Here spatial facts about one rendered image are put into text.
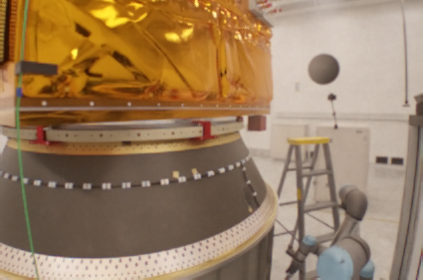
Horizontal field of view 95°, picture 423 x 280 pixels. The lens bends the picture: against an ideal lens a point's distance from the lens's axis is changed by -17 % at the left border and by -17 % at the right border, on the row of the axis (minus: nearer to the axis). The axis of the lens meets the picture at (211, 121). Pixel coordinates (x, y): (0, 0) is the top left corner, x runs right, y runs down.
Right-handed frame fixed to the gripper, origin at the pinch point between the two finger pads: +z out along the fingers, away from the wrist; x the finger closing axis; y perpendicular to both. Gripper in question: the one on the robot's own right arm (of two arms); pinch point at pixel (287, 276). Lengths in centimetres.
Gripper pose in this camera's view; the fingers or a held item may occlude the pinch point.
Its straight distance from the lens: 171.3
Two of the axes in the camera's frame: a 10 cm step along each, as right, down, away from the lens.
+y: 7.9, 4.2, -4.4
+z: -4.1, 9.0, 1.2
